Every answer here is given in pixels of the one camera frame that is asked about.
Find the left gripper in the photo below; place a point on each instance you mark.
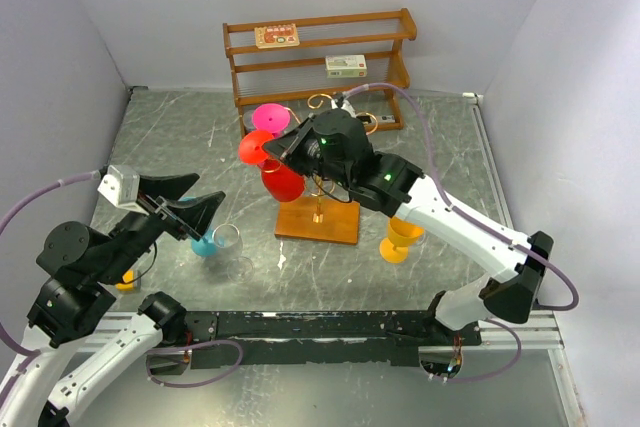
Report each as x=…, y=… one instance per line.
x=193, y=215

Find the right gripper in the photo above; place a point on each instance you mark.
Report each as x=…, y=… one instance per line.
x=283, y=144

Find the red wine glass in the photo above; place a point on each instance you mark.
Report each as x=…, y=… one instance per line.
x=281, y=182

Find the pink wine glass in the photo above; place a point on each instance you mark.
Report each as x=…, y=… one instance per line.
x=271, y=120

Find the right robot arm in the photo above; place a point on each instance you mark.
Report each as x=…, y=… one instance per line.
x=335, y=146

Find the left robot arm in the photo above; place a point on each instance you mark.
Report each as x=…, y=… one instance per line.
x=82, y=263

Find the blue wine glass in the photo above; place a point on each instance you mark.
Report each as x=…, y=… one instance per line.
x=205, y=246

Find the clear wine glass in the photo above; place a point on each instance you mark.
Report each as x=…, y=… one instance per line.
x=229, y=250

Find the gold wine glass rack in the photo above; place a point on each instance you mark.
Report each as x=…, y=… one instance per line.
x=317, y=216

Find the wooden shelf rack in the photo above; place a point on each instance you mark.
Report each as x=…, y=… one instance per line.
x=289, y=74

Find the yellow wine glass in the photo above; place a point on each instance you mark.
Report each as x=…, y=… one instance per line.
x=401, y=235

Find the yellow grey sponge block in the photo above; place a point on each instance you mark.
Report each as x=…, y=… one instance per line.
x=129, y=282

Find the green white small box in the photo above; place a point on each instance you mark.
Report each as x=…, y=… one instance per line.
x=346, y=66

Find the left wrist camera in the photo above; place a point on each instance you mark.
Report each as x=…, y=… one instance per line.
x=120, y=186

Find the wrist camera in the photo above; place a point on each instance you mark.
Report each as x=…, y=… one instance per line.
x=120, y=186
x=341, y=102

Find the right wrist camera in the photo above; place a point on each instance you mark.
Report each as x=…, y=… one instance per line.
x=341, y=102

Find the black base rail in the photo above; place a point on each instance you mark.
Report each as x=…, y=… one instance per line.
x=224, y=338

